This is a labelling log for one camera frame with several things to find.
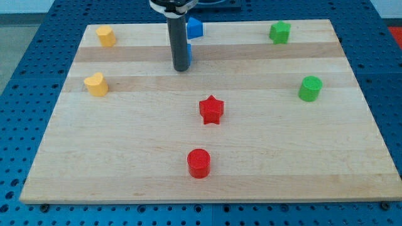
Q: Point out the blue triangle block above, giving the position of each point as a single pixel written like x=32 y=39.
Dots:
x=195 y=28

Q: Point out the red star block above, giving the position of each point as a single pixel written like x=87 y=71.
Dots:
x=211 y=110

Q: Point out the red cylinder block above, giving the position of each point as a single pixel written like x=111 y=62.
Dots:
x=198 y=161

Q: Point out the blue block behind rod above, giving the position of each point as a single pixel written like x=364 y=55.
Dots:
x=189 y=48

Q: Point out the wooden board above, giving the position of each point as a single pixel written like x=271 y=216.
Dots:
x=131 y=145

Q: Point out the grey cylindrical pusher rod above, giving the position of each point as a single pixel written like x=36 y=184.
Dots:
x=178 y=43

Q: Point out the white robot tool flange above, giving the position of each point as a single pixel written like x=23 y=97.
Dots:
x=172 y=8

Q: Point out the yellow heart block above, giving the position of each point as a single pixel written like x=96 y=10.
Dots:
x=96 y=85

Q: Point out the green star block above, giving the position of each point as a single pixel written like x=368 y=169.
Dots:
x=279 y=32

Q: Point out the green cylinder block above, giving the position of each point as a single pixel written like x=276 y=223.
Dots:
x=310 y=88

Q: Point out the yellow hexagon block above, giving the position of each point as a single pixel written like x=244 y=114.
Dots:
x=106 y=36

